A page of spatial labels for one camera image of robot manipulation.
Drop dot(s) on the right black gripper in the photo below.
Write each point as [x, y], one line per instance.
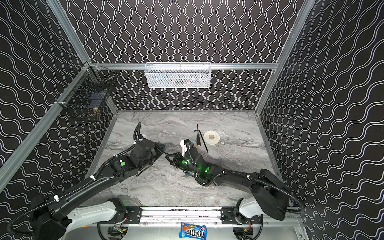
[174, 159]

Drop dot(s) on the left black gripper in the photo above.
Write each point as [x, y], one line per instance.
[155, 148]

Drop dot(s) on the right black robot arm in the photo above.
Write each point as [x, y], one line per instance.
[270, 196]

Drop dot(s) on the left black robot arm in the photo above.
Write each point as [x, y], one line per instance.
[48, 216]

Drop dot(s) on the black hex key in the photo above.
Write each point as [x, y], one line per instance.
[203, 141]

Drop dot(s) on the black yellow screwdriver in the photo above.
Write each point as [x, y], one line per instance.
[199, 141]

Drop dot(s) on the white tape roll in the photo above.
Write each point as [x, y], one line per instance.
[211, 137]

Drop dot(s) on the brass padlock in basket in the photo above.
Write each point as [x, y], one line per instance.
[96, 112]

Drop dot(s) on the blue candy bag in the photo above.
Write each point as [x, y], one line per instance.
[193, 231]

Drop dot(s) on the white mesh basket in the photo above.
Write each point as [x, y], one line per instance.
[178, 75]

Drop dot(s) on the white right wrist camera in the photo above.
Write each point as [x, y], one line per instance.
[183, 145]

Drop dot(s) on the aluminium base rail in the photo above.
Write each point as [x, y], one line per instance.
[156, 216]

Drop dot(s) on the black wire basket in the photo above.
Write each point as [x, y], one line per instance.
[93, 91]

